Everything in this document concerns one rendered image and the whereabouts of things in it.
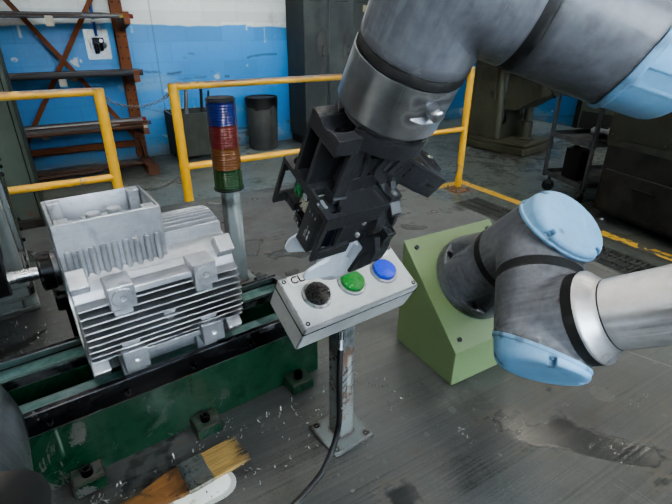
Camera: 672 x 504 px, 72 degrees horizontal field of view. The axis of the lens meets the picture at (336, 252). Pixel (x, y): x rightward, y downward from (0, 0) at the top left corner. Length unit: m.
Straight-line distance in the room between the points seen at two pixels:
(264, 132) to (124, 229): 5.18
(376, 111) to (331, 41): 5.68
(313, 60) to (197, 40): 1.31
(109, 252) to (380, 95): 0.42
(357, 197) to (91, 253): 0.36
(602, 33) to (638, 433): 0.67
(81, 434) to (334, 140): 0.54
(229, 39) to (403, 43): 5.70
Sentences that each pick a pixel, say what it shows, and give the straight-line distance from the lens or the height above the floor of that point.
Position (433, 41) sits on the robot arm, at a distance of 0.28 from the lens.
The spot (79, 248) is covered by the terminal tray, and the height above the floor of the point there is 1.11.
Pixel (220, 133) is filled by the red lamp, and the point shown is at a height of 1.15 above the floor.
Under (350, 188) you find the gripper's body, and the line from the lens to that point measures 0.36.
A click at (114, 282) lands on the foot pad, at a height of 1.08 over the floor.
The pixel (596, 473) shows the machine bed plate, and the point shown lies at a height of 0.80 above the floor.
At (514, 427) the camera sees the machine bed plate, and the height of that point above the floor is 0.80.
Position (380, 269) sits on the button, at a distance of 0.58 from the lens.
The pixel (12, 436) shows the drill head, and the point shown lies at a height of 1.07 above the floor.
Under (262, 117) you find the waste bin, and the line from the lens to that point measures 5.72.
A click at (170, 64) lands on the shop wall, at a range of 5.79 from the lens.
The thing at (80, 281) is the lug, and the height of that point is 1.08.
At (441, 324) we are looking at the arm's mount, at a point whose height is 0.90.
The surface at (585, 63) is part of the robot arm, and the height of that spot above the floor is 1.32.
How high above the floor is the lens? 1.34
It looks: 26 degrees down
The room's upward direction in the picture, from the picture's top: straight up
